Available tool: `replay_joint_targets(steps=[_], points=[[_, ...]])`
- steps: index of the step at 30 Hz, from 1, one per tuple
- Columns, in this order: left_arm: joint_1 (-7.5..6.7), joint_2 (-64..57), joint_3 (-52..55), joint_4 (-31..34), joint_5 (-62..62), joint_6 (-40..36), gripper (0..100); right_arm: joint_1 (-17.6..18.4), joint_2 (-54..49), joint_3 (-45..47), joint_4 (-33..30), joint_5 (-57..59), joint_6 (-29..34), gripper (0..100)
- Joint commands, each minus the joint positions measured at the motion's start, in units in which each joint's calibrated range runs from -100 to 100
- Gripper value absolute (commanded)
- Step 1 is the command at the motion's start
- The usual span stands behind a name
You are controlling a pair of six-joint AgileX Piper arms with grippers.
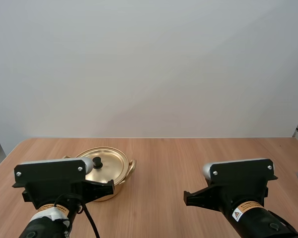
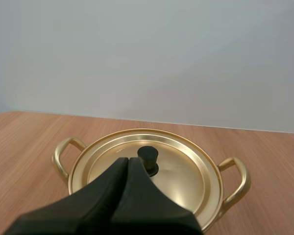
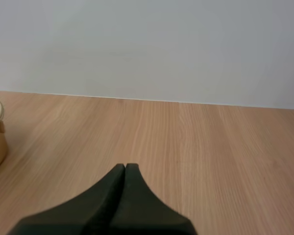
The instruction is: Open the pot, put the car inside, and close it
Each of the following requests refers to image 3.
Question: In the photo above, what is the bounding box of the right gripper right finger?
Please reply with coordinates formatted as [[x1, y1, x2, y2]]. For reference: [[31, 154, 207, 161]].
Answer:
[[107, 163, 198, 235]]

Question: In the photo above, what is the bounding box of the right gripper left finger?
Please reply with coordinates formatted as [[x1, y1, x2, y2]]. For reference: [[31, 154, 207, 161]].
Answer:
[[6, 163, 125, 235]]

